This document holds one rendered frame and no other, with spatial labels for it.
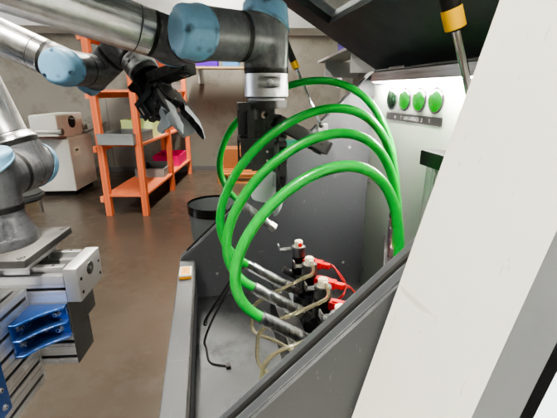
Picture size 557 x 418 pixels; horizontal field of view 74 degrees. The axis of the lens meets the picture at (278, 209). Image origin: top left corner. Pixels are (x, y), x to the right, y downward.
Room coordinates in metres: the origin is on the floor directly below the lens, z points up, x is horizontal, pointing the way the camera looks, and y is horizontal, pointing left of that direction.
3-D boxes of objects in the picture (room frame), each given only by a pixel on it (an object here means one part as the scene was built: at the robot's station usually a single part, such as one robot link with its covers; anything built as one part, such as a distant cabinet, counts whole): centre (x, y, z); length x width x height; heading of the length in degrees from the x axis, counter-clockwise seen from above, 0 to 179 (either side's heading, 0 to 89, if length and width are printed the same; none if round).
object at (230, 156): (6.20, 0.33, 0.24); 1.33 x 0.93 x 0.48; 93
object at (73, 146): (5.35, 3.11, 0.55); 2.29 x 0.57 x 1.11; 3
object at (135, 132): (5.31, 1.81, 1.12); 2.52 x 0.66 x 2.25; 3
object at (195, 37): (0.62, 0.11, 1.48); 0.11 x 0.11 x 0.08; 37
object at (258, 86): (0.67, 0.02, 1.40); 0.08 x 0.08 x 0.05
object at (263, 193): (0.66, 0.02, 1.22); 0.06 x 0.03 x 0.09; 101
